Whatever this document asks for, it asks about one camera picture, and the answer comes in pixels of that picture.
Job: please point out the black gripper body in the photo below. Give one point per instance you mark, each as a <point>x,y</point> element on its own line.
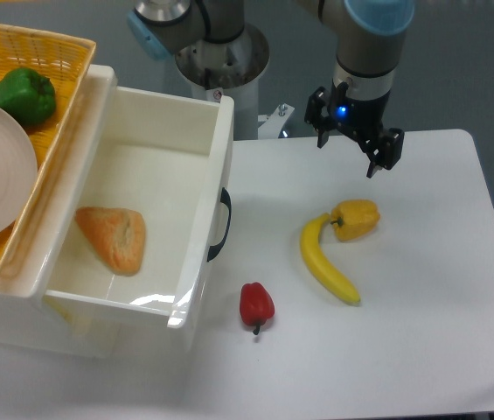
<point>360,120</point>

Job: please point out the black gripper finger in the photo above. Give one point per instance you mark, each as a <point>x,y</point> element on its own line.
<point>317,103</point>
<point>384,150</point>

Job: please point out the white top drawer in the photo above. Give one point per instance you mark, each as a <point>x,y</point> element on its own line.
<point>166,157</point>

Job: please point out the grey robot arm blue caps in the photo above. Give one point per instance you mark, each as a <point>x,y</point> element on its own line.
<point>370,36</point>

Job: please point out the white drawer cabinet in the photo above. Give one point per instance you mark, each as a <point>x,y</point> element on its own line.
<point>28,318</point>

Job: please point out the yellow bell pepper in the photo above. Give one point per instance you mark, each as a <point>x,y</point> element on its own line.
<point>354,218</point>

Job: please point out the yellow banana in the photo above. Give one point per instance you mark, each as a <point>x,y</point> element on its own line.
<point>331,278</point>

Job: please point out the red bell pepper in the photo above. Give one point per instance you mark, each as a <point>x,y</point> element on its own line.
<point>256,306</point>

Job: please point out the bread piece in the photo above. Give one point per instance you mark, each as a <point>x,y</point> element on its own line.
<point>118,236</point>

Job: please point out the green bell pepper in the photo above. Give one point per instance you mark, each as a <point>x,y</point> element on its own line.
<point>28,96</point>

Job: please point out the black top drawer handle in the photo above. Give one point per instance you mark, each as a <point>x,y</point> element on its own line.
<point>223,226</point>

